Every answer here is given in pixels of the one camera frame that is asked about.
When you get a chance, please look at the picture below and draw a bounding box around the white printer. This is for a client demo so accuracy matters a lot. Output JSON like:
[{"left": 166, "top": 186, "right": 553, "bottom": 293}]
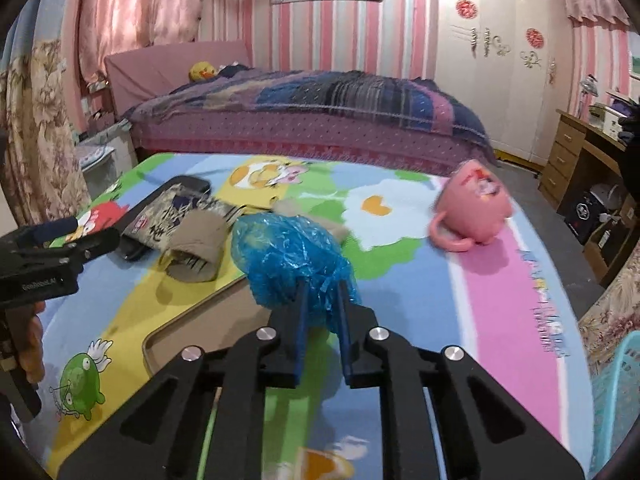
[{"left": 592, "top": 102, "right": 627, "bottom": 134}]

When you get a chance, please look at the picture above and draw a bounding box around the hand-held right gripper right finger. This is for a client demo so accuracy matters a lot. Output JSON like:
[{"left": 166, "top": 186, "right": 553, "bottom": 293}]
[{"left": 337, "top": 279, "right": 584, "bottom": 480}]

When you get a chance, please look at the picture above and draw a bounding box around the white wardrobe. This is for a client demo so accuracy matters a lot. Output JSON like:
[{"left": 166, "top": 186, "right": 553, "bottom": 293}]
[{"left": 435, "top": 0, "right": 577, "bottom": 162}]

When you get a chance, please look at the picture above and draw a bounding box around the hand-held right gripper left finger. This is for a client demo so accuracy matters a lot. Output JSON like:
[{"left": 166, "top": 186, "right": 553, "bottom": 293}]
[{"left": 59, "top": 279, "right": 310, "bottom": 480}]

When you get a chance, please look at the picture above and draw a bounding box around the white appliance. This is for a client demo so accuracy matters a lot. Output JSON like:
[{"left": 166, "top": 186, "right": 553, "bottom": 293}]
[{"left": 587, "top": 182, "right": 624, "bottom": 222}]

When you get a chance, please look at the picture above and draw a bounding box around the pink mug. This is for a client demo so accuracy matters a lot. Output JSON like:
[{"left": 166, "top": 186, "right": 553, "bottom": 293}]
[{"left": 427, "top": 158, "right": 514, "bottom": 254}]

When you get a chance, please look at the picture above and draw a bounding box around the blue plastic bag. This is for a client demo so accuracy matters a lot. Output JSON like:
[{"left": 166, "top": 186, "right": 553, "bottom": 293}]
[{"left": 231, "top": 212, "right": 362, "bottom": 312}]

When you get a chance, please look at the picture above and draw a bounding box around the yellow plush toy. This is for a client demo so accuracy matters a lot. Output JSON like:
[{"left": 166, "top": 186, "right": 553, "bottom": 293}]
[{"left": 188, "top": 61, "right": 219, "bottom": 83}]

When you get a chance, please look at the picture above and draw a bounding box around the chair with cushion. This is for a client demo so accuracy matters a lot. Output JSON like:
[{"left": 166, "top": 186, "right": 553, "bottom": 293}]
[{"left": 74, "top": 124, "right": 139, "bottom": 197}]

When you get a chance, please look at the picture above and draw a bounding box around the black box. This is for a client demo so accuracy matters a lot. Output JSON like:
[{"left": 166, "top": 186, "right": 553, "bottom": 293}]
[{"left": 557, "top": 187, "right": 599, "bottom": 247}]

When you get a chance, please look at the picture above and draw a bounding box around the black hanging garment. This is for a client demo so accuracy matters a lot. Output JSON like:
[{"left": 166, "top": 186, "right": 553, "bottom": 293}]
[{"left": 617, "top": 104, "right": 640, "bottom": 197}]

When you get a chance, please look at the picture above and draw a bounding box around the printed snack packet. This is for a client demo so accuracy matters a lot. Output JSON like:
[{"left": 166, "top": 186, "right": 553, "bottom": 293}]
[{"left": 121, "top": 183, "right": 237, "bottom": 254}]

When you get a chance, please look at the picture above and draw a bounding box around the pink bed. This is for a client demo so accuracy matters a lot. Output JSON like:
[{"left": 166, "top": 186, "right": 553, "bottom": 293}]
[{"left": 103, "top": 40, "right": 497, "bottom": 172}]

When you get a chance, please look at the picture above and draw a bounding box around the brown tray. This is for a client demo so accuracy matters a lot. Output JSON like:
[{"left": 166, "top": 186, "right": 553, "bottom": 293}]
[{"left": 142, "top": 274, "right": 302, "bottom": 377}]

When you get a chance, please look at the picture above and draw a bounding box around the black tray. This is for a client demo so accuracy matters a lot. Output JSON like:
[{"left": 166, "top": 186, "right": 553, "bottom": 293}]
[{"left": 114, "top": 175, "right": 212, "bottom": 262}]

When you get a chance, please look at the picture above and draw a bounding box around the cartoon printed tablecloth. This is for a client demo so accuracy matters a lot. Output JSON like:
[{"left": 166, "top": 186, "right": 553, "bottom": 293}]
[{"left": 37, "top": 152, "right": 597, "bottom": 480}]

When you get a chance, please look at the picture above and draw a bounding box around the person's left hand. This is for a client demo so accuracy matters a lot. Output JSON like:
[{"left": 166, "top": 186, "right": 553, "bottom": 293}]
[{"left": 4, "top": 303, "right": 47, "bottom": 389}]

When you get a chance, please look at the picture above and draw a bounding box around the floral curtain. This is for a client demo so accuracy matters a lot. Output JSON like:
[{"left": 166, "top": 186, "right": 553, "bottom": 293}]
[
  {"left": 0, "top": 39, "right": 92, "bottom": 232},
  {"left": 577, "top": 279, "right": 640, "bottom": 382}
]

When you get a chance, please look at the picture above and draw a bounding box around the pink curtain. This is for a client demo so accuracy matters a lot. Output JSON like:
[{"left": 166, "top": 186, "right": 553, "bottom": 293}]
[{"left": 77, "top": 0, "right": 251, "bottom": 87}]

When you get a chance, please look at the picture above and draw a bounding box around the teal plastic basket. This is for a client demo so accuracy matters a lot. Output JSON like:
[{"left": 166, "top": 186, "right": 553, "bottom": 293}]
[{"left": 589, "top": 330, "right": 640, "bottom": 480}]

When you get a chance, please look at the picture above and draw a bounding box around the khaki sock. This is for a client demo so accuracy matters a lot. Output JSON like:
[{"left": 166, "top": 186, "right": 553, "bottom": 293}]
[{"left": 159, "top": 209, "right": 230, "bottom": 282}]

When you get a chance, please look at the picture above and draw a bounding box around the wooden desk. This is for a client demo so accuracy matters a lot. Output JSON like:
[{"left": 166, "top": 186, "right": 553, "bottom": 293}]
[{"left": 538, "top": 108, "right": 640, "bottom": 287}]

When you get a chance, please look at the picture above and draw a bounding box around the desk lamp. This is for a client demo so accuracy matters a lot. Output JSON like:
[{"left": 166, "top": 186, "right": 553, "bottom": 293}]
[{"left": 579, "top": 74, "right": 602, "bottom": 117}]

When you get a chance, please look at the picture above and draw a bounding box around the plaid purple blanket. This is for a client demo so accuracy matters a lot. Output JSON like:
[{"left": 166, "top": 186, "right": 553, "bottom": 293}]
[{"left": 124, "top": 69, "right": 487, "bottom": 142}]

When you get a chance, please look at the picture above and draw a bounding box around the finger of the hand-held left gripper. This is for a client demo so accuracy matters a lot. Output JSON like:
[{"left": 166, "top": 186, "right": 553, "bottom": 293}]
[
  {"left": 9, "top": 217, "right": 80, "bottom": 252},
  {"left": 30, "top": 228, "right": 122, "bottom": 267}
]

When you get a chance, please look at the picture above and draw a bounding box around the cardboard box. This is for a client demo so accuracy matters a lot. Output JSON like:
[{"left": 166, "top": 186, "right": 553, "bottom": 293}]
[{"left": 582, "top": 215, "right": 634, "bottom": 282}]

